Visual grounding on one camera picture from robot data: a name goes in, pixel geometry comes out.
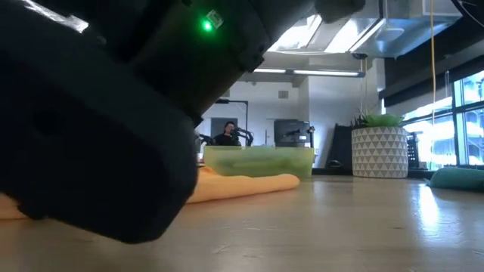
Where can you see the black equipment rack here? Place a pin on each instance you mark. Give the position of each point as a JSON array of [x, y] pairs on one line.
[[291, 132]]

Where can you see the black upright panel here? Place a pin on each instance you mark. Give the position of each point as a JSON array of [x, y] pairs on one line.
[[340, 147]]

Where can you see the teal microfiber towel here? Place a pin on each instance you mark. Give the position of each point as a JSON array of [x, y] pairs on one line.
[[457, 179]]

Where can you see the grey door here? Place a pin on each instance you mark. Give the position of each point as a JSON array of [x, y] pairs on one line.
[[219, 124]]

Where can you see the yellow plastic bin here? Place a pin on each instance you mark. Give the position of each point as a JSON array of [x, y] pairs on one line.
[[261, 160]]

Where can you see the grey wall vent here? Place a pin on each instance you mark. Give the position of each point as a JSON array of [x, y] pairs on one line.
[[283, 94]]

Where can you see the black window frame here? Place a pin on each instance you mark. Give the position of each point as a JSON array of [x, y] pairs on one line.
[[458, 128]]

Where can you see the long ceiling tube light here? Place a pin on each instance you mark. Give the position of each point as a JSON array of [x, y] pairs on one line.
[[325, 72]]

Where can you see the green microfiber towel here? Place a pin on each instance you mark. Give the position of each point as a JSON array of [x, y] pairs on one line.
[[261, 166]]

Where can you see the succulent in white patterned pot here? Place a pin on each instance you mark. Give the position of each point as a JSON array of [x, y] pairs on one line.
[[378, 151]]

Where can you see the orange microfiber towel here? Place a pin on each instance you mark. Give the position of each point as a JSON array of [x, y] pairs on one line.
[[242, 187]]

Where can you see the black background robot arm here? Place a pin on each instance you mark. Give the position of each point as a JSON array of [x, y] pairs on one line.
[[246, 134]]

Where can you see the black camera gantry frame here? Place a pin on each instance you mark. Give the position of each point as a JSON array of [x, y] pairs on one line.
[[246, 113]]

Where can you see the person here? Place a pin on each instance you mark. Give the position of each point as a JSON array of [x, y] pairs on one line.
[[227, 138]]

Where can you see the black slotted stand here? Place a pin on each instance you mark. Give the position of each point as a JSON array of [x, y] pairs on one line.
[[413, 151]]

